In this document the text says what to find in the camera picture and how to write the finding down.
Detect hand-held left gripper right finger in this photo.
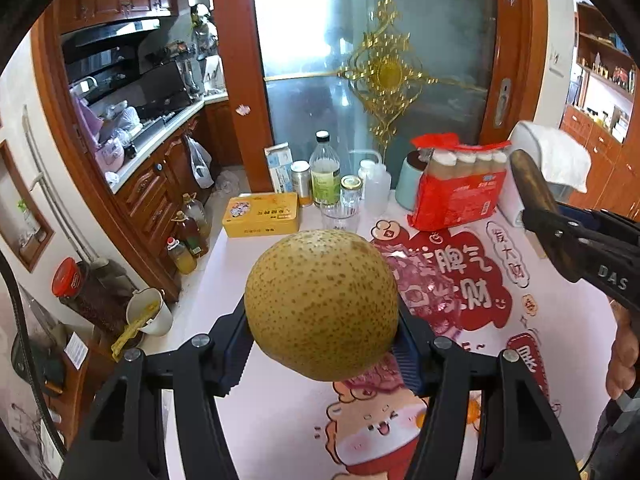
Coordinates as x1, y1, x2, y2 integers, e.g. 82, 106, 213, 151
390, 300, 583, 480

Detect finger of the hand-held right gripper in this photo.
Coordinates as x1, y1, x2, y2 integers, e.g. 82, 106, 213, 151
522, 207, 597, 282
555, 202, 608, 222

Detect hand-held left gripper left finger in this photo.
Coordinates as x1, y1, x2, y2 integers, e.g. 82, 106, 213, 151
65, 297, 256, 480

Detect yellow speckled pear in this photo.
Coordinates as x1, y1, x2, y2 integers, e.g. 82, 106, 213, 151
244, 229, 401, 382

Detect person's right hand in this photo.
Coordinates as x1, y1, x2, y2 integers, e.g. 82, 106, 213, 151
606, 300, 640, 402

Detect white towel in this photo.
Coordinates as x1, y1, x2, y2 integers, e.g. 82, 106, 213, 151
524, 122, 593, 192

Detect white tabletop appliance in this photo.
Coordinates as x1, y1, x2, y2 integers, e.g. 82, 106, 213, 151
499, 120, 592, 227

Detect wooden shelf cabinet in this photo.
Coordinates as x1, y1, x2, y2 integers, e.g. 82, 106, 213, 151
559, 2, 640, 242

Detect white bucket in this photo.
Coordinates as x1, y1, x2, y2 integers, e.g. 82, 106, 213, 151
125, 287, 174, 337

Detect red pack of drink bottles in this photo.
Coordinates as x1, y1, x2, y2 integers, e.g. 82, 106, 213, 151
407, 133, 512, 231

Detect cooking oil bottle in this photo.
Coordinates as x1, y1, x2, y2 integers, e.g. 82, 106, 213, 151
171, 211, 209, 259
167, 237, 196, 275
181, 193, 211, 239

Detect yellow tin box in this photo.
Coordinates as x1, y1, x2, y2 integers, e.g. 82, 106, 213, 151
222, 192, 301, 239

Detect teal canister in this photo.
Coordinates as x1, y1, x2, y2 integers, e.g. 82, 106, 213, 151
394, 150, 427, 212

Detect clear drinking glass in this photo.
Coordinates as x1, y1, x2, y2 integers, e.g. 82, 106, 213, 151
320, 202, 359, 234

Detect red lid jar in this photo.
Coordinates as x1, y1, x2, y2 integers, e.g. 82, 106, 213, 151
51, 257, 127, 332

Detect white plastic bottle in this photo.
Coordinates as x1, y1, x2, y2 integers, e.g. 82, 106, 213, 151
357, 159, 391, 216

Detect glass jar gold lid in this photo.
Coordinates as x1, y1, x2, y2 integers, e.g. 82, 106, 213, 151
340, 175, 362, 216

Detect wooden base cabinets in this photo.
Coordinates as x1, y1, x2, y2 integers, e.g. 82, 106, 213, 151
107, 100, 236, 302

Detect small gold can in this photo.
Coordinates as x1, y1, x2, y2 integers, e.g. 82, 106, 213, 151
290, 160, 314, 206

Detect white blue carton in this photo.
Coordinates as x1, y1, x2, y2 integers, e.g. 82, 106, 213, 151
263, 144, 299, 196

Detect white plastic bag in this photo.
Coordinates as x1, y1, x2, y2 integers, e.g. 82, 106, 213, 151
184, 134, 215, 190

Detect clear bottle black cap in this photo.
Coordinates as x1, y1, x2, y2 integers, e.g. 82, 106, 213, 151
308, 130, 344, 209

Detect pink rice cooker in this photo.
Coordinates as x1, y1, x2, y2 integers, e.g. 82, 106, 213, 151
97, 137, 129, 174

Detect golden door ornament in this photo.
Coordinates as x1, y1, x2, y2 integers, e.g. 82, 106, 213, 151
339, 0, 437, 147

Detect frosted glass door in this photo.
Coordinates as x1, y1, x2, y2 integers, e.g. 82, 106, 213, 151
249, 0, 501, 196

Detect range hood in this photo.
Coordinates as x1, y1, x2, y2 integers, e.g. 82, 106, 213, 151
60, 18, 161, 52

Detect silver door handle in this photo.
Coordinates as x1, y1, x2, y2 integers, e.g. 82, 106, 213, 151
494, 78, 512, 129

